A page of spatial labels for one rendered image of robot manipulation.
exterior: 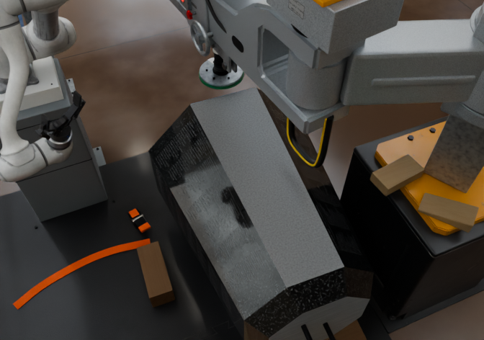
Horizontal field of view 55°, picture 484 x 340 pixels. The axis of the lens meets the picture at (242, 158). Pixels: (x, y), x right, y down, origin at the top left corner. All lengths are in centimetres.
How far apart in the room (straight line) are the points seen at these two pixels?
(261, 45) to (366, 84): 39
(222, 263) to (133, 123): 171
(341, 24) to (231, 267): 102
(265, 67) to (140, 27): 260
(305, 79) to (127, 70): 244
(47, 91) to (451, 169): 182
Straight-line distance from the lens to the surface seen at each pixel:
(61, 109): 240
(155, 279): 249
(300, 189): 190
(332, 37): 126
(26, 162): 187
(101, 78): 377
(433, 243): 199
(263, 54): 169
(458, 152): 199
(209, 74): 229
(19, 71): 183
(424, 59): 155
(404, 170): 205
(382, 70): 153
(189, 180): 209
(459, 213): 201
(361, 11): 129
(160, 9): 441
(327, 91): 154
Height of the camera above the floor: 235
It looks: 50 degrees down
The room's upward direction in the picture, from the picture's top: straight up
